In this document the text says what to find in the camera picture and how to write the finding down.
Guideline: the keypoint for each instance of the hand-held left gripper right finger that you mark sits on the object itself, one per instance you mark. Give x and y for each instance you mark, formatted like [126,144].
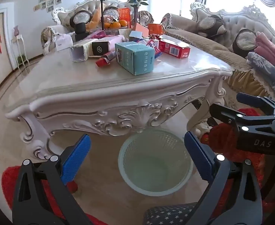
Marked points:
[198,157]

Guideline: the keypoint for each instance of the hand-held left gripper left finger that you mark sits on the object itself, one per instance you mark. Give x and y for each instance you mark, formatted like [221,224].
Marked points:
[76,159]

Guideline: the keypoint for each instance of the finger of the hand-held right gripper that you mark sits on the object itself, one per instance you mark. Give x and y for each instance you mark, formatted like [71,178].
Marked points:
[224,113]
[247,98]

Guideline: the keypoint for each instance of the translucent plastic wastebasket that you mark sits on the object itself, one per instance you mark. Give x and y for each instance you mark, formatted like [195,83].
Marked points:
[156,159]

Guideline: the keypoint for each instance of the magenta long box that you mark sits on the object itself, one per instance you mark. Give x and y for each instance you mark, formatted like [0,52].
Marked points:
[96,34]

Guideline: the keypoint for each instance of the grey patterned blanket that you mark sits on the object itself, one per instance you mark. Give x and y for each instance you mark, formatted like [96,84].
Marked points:
[266,72]

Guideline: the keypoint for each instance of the round patterned brown cushion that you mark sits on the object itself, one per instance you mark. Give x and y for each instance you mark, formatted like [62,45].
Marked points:
[245,42]
[210,24]
[145,17]
[80,18]
[111,11]

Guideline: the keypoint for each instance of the pink folded blanket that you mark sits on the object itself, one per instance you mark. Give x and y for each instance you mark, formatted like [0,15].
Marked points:
[267,45]

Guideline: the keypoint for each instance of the star patterned dark cloth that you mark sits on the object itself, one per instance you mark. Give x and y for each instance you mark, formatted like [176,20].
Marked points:
[170,214]

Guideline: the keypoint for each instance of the ornate white coffee table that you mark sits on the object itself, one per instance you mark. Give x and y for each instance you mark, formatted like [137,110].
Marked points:
[139,114]

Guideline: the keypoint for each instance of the red white cardboard box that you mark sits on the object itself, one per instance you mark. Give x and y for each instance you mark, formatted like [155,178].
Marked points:
[172,48]

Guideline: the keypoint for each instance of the red white blue snack packet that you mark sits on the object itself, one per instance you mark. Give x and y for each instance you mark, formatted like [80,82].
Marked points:
[154,48]

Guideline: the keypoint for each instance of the teal cardboard box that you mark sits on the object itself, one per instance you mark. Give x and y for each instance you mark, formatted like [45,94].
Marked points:
[137,58]

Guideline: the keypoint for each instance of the red white candy wrapper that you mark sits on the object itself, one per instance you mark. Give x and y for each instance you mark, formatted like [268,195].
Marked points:
[155,36]

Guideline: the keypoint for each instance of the red dark snack packet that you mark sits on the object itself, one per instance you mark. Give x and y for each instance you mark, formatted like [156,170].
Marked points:
[104,59]

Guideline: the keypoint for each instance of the beige long box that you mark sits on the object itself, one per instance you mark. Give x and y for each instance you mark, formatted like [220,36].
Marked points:
[80,52]

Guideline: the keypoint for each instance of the orange paper bag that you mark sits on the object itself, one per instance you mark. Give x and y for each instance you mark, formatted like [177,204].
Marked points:
[155,28]

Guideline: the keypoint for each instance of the black white long box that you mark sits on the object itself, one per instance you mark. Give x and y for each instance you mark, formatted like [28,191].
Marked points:
[100,49]

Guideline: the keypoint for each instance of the white parcel bag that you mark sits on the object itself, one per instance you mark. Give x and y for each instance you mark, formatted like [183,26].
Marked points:
[63,42]

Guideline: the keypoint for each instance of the orange flat box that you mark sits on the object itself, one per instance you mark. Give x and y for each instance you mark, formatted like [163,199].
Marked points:
[141,29]

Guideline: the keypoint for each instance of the black flat box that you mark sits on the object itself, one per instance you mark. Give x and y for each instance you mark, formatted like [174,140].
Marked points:
[81,37]

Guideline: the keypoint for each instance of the white plant stand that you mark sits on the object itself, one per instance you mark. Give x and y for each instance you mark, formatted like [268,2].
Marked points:
[20,49]

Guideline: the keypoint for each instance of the glass fruit tray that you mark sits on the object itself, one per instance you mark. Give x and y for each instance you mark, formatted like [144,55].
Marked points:
[125,28]

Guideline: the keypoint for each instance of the purple vase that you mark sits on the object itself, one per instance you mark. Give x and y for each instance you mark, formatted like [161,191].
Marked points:
[136,16]

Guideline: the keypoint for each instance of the black cylinder speaker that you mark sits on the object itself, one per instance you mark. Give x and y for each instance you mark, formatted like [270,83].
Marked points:
[80,28]

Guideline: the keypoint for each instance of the orange fruit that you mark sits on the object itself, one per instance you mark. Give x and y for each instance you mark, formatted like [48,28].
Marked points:
[115,24]
[123,23]
[107,25]

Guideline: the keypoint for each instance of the red orange packet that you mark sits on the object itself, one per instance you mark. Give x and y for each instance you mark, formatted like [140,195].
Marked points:
[124,16]

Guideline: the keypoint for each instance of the yellow plastic bag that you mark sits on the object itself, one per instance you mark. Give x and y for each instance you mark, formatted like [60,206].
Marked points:
[94,20]

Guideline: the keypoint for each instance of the pink vase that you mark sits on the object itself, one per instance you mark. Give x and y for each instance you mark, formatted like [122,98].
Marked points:
[16,31]

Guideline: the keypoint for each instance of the clear wrapped snack packet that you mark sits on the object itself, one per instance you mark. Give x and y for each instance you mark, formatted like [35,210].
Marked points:
[110,18]

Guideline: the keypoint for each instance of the black tripod stand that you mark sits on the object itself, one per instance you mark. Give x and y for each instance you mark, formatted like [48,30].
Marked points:
[102,7]

